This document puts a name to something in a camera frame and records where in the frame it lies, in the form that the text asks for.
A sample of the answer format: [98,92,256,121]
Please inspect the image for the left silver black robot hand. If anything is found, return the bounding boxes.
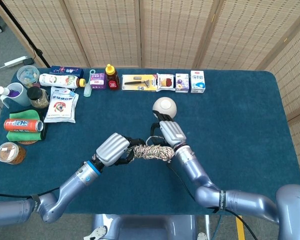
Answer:
[92,132,146,167]

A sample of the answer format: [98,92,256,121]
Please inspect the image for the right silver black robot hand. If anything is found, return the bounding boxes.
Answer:
[150,111,188,151]

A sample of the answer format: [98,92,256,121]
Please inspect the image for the beige speckled braided rope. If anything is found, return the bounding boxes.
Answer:
[126,136,176,163]

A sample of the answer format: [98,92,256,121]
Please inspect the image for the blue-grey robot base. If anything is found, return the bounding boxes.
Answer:
[83,213,211,240]

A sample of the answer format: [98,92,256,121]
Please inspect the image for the small white bowl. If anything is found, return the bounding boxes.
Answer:
[152,96,178,119]

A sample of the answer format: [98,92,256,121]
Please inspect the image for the small purple white carton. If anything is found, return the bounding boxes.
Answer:
[175,73,190,94]

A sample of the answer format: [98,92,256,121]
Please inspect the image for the white snack packet red print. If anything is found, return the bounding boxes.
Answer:
[156,72,176,92]

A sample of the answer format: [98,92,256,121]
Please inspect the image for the white blue milk carton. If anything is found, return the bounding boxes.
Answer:
[190,70,206,94]

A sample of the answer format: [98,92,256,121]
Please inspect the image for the razor on yellow blister card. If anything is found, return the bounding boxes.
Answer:
[121,73,159,92]

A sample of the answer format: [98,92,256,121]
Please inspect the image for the white printed plastic bag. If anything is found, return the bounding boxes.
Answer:
[43,86,80,124]

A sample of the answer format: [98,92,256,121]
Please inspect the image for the small purple box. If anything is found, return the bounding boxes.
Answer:
[89,72,108,90]

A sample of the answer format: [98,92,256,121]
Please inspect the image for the black tray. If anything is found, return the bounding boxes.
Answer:
[12,107,49,142]

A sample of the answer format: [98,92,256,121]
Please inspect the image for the bear-shaped honey bottle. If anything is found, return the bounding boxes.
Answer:
[104,63,121,91]

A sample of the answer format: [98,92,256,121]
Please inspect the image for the blue carpet table mat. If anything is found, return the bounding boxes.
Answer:
[0,67,300,216]

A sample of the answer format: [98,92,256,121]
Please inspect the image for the brown woven coaster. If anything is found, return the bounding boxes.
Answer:
[17,139,39,146]

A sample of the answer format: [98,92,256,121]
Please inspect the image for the white drink bottle yellow cap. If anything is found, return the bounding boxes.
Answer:
[38,73,87,89]

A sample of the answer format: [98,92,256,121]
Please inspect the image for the glass jar black lid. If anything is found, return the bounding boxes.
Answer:
[27,86,50,110]

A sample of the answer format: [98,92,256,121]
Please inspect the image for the dark blue toothpaste box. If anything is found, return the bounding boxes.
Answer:
[50,65,85,79]

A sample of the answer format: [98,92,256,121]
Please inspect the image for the orange Arctic Ocean can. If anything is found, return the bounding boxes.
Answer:
[3,118,44,133]

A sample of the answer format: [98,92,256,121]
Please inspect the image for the green folded cloth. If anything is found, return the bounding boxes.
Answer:
[6,109,43,142]

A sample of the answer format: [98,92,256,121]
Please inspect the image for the bamboo folding screen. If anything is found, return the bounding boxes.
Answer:
[0,0,300,198]

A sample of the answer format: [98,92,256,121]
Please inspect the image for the grey mug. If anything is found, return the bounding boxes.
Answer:
[0,82,31,109]

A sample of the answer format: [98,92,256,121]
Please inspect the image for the clear lidded jar brown contents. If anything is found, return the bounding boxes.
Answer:
[0,141,27,165]

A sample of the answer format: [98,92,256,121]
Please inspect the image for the clear plastic cup with bits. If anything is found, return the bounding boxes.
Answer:
[16,65,40,88]

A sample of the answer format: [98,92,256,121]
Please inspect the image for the small white bottle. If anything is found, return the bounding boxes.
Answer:
[0,85,21,98]

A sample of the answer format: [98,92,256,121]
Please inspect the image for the white power strip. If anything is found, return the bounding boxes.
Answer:
[4,56,29,68]

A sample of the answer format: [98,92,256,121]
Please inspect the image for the black tripod stand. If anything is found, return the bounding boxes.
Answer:
[0,0,51,68]

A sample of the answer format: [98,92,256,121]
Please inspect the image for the blue floor cable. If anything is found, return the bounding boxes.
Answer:
[211,214,223,240]

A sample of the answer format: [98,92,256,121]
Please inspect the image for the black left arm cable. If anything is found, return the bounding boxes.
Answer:
[0,187,61,199]

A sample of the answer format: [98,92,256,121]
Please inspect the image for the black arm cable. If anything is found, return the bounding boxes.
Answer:
[0,187,61,199]
[167,162,259,240]

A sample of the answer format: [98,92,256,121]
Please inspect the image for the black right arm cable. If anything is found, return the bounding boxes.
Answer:
[167,162,259,240]

